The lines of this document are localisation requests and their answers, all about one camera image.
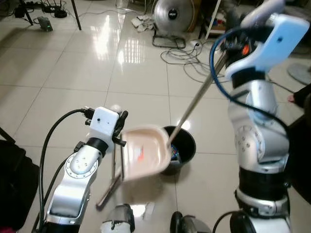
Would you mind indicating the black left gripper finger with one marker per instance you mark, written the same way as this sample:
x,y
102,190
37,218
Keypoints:
x,y
120,141
122,119

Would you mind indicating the grey round floor fan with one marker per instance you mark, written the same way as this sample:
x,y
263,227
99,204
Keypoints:
x,y
172,17

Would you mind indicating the white pole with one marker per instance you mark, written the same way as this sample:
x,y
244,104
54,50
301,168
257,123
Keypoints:
x,y
212,17

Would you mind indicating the white power strip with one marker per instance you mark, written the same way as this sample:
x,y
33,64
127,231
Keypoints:
x,y
196,44

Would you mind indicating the colourful wrapper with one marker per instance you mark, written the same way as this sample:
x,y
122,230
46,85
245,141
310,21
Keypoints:
x,y
175,156

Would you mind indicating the black round waste bin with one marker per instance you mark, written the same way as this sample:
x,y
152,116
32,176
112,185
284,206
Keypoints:
x,y
184,141

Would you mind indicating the grey round stand base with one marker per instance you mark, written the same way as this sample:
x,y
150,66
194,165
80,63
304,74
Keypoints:
x,y
300,74

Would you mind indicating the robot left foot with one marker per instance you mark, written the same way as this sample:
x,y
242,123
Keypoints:
x,y
118,219

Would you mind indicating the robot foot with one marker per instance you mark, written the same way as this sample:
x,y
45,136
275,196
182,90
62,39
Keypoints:
x,y
118,219
189,224

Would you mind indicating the person's bare foot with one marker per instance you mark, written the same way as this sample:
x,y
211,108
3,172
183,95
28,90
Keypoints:
x,y
293,98

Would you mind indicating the white adapters pile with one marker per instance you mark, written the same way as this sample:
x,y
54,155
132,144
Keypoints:
x,y
142,23

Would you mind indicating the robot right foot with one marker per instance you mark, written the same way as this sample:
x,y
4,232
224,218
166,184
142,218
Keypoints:
x,y
189,224

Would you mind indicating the black bag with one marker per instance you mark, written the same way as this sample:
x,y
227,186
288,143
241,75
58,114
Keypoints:
x,y
17,184

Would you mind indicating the black table leg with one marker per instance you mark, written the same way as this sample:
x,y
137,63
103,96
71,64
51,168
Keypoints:
x,y
76,14

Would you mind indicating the grey device with green light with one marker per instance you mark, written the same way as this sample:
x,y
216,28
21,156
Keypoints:
x,y
45,24

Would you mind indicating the black router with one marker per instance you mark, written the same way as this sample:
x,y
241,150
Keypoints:
x,y
54,8

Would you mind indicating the black stand leg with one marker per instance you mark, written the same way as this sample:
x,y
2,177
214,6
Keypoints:
x,y
25,12

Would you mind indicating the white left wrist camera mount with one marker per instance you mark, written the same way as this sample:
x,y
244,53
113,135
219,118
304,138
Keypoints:
x,y
103,122

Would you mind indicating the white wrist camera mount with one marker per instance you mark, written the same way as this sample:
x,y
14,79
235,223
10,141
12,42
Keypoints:
x,y
103,122
282,39

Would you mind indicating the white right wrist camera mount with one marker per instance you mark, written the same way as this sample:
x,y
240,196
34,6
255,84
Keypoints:
x,y
282,39

